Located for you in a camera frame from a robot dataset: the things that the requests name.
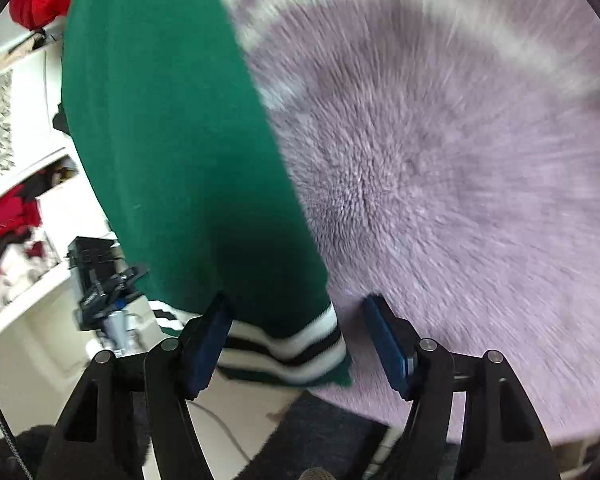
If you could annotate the red clothes pile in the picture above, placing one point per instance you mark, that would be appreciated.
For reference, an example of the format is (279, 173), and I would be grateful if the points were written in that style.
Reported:
(5, 220)

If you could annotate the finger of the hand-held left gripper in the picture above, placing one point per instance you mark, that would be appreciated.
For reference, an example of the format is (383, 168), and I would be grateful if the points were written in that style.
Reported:
(132, 277)

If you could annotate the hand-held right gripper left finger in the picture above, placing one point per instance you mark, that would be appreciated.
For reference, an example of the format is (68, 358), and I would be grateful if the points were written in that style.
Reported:
(207, 345)

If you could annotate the grey metal cylinder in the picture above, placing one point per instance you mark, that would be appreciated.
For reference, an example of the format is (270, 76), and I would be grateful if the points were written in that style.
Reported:
(116, 327)

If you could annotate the green and cream varsity jacket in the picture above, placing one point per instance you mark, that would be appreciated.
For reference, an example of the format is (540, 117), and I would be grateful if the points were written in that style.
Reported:
(170, 135)

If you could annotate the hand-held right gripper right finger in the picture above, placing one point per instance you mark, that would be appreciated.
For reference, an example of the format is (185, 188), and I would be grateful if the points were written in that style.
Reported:
(387, 345)

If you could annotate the purple fuzzy blanket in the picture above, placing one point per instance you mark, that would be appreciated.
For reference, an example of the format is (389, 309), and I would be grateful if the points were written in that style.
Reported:
(430, 185)

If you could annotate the white shelf unit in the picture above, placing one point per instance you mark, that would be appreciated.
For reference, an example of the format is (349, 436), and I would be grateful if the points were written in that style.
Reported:
(30, 110)

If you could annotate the dark grey rug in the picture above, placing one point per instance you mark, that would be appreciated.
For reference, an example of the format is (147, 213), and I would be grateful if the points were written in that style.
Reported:
(305, 435)

